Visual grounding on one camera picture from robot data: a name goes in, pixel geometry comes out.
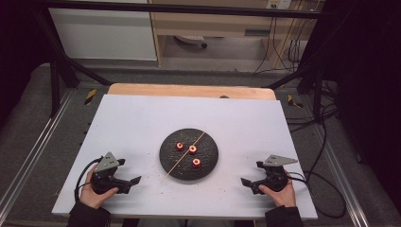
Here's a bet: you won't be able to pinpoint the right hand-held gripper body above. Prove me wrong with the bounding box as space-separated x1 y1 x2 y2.
255 154 299 194

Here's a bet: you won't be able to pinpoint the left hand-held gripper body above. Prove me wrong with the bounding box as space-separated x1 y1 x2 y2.
90 151 131 195

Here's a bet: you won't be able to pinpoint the thin wooden skewer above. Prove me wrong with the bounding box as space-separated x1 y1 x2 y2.
160 131 207 183

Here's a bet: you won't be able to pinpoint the round black plate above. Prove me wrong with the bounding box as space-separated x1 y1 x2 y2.
159 128 219 182

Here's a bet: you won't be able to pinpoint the person's right hand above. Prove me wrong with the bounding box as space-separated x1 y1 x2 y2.
258 171 298 208

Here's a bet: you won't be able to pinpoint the person's left hand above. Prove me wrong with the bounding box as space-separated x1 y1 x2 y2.
78 166 120 210

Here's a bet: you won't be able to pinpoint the yellow black tape strip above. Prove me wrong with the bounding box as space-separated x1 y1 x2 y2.
83 88 97 106
287 94 305 109

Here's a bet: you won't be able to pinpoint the wooden table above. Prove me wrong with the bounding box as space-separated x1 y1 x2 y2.
107 82 277 101

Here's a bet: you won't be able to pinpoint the white cabinet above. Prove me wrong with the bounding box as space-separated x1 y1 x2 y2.
47 7 158 61

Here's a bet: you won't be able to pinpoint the white chair base with caster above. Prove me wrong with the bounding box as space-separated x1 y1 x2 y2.
174 34 209 50

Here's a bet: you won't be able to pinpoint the light wooden desk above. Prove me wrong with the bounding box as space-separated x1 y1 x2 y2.
147 0 318 68

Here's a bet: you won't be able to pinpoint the white power strip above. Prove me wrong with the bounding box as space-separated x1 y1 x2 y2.
266 0 293 10

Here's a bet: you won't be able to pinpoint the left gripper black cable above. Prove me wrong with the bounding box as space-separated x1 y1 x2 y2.
74 156 104 203

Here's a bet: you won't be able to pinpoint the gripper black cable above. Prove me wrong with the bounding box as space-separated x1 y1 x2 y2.
286 170 347 219
74 156 104 203

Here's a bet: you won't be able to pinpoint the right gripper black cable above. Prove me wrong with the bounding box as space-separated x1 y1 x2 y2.
286 170 347 219

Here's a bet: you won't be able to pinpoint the aluminium floor rail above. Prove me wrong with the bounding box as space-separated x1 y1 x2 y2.
0 89 76 207
314 124 371 227

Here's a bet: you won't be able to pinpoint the black floor cable bundle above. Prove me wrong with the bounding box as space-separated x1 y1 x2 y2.
285 79 340 134

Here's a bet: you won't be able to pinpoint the hanging cables under desk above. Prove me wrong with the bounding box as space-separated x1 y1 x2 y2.
253 9 316 76

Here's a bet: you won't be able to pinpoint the black metal frame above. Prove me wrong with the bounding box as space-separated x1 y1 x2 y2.
31 0 336 119

